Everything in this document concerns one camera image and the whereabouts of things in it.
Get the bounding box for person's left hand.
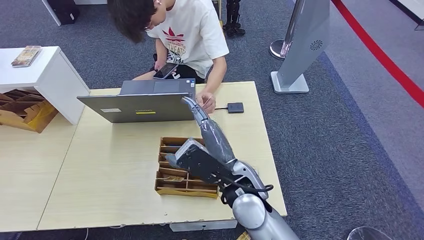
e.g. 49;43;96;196
195;91;217;115

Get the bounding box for brown slotted card tray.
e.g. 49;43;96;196
154;136;220;200

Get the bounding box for black robot legs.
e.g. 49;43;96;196
222;0;247;37

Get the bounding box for chrome stanchion post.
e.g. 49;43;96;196
269;0;306;61

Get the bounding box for silver kiosk stand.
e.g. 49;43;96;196
270;0;331;95

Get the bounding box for black smartphone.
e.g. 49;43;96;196
152;62;179;80

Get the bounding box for white platform with dark edge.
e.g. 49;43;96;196
389;0;424;26

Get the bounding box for black square USB box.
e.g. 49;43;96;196
227;102;245;115

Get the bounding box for brown patterned booklet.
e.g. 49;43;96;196
10;45;42;69

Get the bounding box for person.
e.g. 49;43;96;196
107;0;230;115

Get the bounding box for grey laptop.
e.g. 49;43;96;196
76;78;197;124

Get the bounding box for translucent grey round object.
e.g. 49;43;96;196
346;226;395;240

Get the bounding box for grey metal table beam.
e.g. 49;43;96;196
169;219;238;233

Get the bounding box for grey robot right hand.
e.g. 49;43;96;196
181;95;238;166

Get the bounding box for white box riser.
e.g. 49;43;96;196
0;46;91;126

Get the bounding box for brown cardboard organiser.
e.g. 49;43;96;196
0;88;60;134

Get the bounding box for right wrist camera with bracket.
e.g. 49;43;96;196
174;138;233;186

